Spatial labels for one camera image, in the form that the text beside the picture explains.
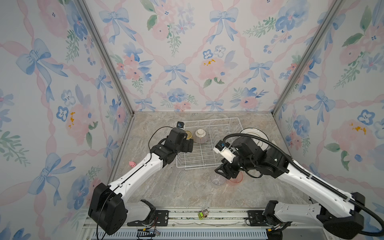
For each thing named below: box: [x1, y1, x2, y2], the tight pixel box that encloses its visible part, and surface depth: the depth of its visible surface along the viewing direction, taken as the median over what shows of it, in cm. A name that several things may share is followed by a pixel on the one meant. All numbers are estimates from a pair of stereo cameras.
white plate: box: [240, 127, 270, 151], surface depth 105 cm
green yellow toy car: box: [197, 208, 210, 220], surface depth 75 cm
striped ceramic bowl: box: [194, 128, 209, 144], surface depth 100 cm
